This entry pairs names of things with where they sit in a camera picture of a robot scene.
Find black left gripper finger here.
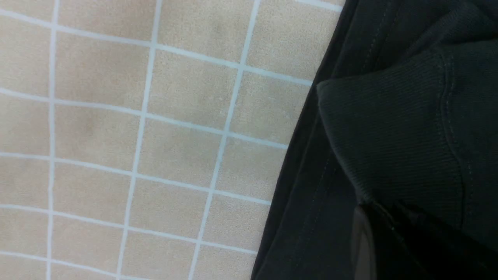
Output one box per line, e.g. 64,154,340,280
351,202,498,280

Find dark gray long-sleeve shirt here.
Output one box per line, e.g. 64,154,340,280
251,0,498,280

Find beige checkered tablecloth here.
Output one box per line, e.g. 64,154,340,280
0,0,344,280

